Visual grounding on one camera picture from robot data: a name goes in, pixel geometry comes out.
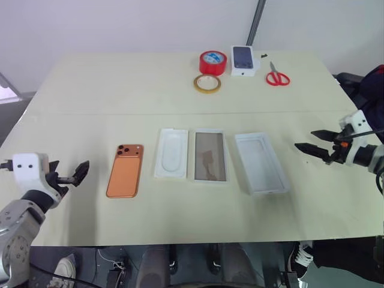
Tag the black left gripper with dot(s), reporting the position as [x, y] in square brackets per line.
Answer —
[57, 179]

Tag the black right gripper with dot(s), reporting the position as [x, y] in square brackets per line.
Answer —
[338, 150]

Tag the orange smartphone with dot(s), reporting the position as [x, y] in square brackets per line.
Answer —
[124, 174]

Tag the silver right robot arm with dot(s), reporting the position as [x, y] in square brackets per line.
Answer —
[373, 157]

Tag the white phone tray insert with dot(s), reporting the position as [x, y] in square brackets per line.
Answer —
[171, 156]

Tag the white box with phone print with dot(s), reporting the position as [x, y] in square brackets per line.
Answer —
[244, 60]

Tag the black chair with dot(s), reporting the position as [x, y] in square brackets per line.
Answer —
[348, 87]

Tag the dark jacket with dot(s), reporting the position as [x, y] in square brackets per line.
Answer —
[373, 96]

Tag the white shoe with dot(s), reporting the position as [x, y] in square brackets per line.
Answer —
[66, 267]

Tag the white tray with brown sheet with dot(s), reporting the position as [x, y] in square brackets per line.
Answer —
[210, 156]

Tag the white black laced sneaker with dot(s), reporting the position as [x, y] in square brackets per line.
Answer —
[301, 258]

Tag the red tape roll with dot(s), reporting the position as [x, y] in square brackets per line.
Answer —
[213, 67]

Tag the yellow clear tape roll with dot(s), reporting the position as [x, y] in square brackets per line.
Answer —
[196, 87]

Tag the grey metal pole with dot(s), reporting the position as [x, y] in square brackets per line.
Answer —
[255, 24]

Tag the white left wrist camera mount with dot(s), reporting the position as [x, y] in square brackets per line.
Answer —
[27, 168]

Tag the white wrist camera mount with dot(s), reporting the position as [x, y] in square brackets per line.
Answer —
[355, 120]
[27, 168]

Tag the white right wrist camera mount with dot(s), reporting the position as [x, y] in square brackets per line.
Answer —
[355, 120]

